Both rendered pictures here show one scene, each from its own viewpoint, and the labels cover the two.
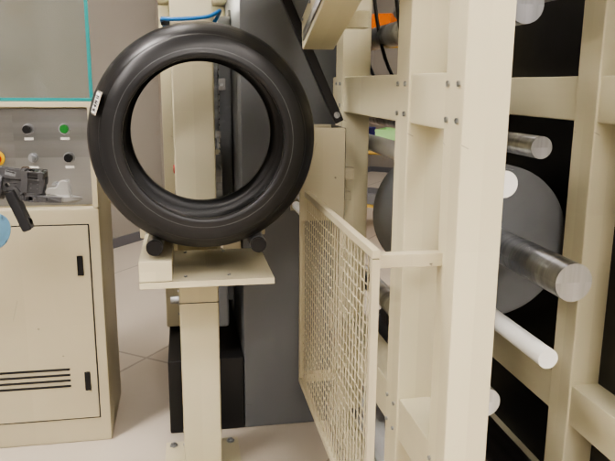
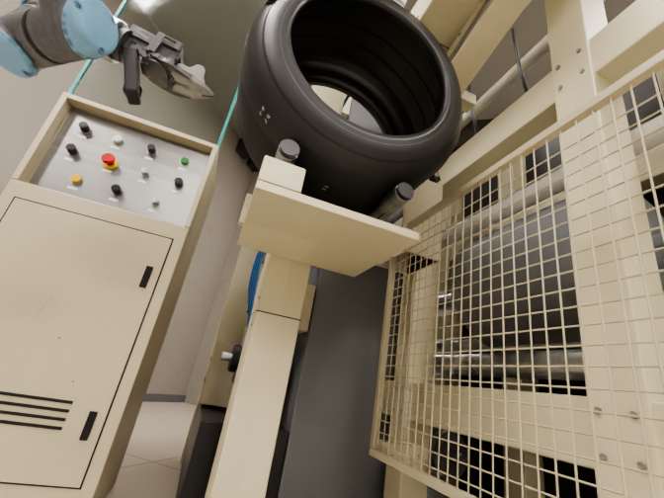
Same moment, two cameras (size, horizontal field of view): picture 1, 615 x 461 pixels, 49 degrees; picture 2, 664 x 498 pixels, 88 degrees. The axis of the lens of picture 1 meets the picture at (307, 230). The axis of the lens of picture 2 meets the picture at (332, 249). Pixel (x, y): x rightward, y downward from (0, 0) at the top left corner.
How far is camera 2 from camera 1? 1.50 m
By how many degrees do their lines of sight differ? 35
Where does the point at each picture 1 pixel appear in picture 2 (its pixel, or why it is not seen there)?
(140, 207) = (292, 86)
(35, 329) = (54, 337)
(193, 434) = not seen: outside the picture
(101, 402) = (91, 464)
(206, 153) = not seen: hidden behind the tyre
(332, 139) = (432, 190)
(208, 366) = (269, 403)
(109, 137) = (280, 15)
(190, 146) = not seen: hidden behind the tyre
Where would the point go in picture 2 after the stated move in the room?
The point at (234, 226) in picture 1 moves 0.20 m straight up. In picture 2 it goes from (391, 149) to (399, 83)
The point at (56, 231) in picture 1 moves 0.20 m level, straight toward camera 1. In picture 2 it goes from (136, 235) to (138, 216)
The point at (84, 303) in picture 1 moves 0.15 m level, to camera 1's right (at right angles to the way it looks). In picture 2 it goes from (131, 319) to (180, 328)
